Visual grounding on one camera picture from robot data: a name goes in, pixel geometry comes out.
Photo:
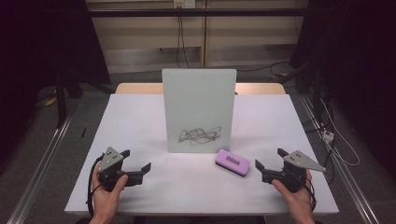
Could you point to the yellow floor tape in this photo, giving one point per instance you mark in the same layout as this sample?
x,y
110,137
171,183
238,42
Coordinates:
x,y
279,75
50,101

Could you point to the wooden table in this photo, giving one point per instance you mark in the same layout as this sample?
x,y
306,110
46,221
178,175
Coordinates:
x,y
137,88

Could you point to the small whiteboard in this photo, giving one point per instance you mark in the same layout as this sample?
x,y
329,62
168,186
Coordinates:
x,y
199,105

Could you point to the small black pen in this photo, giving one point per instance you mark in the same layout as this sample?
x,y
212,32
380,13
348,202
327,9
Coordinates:
x,y
83,132

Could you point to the purple whiteboard eraser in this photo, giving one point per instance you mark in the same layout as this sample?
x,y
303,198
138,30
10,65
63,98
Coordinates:
x,y
232,162

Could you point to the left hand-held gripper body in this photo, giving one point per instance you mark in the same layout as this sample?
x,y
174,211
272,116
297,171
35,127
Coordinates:
x,y
110,159

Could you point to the metal floor rail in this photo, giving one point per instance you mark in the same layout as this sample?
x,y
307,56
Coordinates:
x,y
37,174
348,180

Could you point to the wooden vertical post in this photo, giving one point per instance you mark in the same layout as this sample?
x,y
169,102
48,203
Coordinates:
x,y
204,31

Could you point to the person's right hand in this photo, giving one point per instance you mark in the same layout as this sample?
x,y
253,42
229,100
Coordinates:
x,y
295,200

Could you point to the white wall socket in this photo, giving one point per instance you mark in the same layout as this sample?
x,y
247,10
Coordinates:
x,y
184,3

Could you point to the white power adapter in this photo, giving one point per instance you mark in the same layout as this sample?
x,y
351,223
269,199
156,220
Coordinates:
x,y
328,136

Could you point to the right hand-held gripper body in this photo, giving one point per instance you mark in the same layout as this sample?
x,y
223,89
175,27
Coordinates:
x,y
294,174

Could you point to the person's left hand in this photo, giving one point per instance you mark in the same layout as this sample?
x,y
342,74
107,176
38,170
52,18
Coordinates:
x,y
107,199

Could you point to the black metal stand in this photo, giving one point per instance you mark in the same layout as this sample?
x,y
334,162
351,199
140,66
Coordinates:
x,y
61,99
317,93

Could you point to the black curtain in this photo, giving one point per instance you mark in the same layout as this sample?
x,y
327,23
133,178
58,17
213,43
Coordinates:
x,y
37,40
358,46

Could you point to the white table sheet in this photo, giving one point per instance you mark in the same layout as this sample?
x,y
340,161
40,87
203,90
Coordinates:
x,y
140,124

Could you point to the black horizontal bar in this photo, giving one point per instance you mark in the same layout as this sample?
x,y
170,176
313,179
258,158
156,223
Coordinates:
x,y
140,12

